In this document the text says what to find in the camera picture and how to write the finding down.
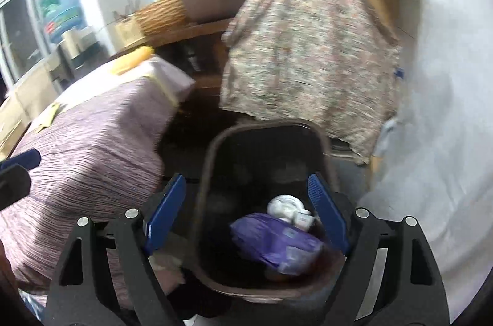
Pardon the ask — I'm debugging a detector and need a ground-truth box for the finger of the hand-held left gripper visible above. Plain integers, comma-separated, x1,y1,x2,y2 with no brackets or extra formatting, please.
0,164,32,212
0,148,42,173

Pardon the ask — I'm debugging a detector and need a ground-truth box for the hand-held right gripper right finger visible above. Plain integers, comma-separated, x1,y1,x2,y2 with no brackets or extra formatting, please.
307,172,450,326

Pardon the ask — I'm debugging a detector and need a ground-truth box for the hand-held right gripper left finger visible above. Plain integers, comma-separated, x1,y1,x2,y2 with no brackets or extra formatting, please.
43,173,188,326

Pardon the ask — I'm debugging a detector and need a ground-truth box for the white round cup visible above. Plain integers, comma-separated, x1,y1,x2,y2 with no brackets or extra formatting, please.
267,194,320,232

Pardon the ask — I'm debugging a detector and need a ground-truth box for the purple packet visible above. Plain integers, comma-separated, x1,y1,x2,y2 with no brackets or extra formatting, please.
230,212,326,276

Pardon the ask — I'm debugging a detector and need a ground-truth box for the dark brown trash bin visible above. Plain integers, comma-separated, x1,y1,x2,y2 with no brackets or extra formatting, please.
193,120,349,301

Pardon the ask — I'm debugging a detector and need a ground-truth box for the cardboard box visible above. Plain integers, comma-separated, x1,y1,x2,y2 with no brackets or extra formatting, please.
0,72,58,157

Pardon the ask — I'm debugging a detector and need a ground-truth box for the window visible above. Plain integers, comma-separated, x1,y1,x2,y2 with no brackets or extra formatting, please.
0,0,51,88

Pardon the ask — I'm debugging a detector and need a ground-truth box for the yellow foam fruit net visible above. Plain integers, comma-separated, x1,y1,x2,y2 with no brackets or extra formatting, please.
110,46,155,76

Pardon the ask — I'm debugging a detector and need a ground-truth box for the floral cloth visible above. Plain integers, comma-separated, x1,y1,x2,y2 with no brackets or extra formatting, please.
219,0,403,165

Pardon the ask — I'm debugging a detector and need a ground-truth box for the blue water jug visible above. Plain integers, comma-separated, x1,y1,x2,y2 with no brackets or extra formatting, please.
39,0,88,43

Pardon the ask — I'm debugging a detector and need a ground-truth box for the beige chopstick holder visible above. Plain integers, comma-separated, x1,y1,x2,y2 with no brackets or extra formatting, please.
116,16,143,47

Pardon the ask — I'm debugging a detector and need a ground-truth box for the dark wooden side table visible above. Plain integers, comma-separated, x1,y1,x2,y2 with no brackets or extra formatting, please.
112,18,236,88

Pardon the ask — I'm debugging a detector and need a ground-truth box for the wicker basket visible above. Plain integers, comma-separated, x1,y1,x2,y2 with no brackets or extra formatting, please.
133,0,189,38

